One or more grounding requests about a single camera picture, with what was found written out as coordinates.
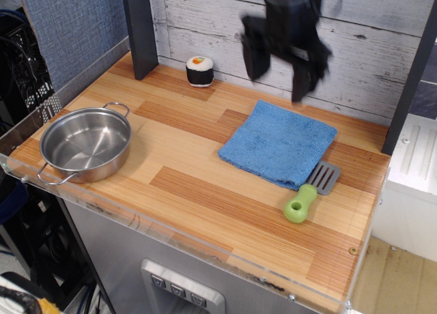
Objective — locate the grey spatula green handle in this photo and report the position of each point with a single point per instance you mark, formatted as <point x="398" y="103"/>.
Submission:
<point x="320" y="182"/>

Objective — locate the blue cloth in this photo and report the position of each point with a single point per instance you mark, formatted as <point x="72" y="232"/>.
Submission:
<point x="278" y="145"/>

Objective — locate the white appliance top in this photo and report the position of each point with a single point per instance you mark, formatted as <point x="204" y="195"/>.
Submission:
<point x="413" y="162"/>

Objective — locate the stainless steel pot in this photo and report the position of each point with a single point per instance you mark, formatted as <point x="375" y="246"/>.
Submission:
<point x="86" y="145"/>

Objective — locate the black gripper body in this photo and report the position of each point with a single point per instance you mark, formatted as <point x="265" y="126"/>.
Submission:
<point x="289" y="28"/>

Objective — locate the plush sushi roll toy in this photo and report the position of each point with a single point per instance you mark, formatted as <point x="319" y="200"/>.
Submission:
<point x="200" y="71"/>

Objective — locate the dark grey right post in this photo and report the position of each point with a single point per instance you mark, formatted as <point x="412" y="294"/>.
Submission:
<point x="412" y="82"/>

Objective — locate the dark grey post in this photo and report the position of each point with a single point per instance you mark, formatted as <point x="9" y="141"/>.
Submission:
<point x="140" y="26"/>
<point x="412" y="82"/>

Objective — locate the black perforated crate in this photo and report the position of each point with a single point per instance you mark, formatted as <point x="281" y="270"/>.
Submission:
<point x="25" y="82"/>

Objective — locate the clear acrylic table guard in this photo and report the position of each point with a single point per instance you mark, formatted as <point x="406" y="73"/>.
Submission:
<point x="175" y="202"/>

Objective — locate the silver dispenser button panel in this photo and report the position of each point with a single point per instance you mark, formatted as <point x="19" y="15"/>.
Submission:
<point x="172" y="292"/>

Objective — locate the yellow black object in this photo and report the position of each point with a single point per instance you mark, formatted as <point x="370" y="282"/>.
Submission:
<point x="44" y="306"/>

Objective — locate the dark grey left post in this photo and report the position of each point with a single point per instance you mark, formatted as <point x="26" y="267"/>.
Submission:
<point x="140" y="26"/>

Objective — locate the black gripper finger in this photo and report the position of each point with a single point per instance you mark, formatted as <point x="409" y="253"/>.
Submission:
<point x="306" y="76"/>
<point x="256" y="57"/>

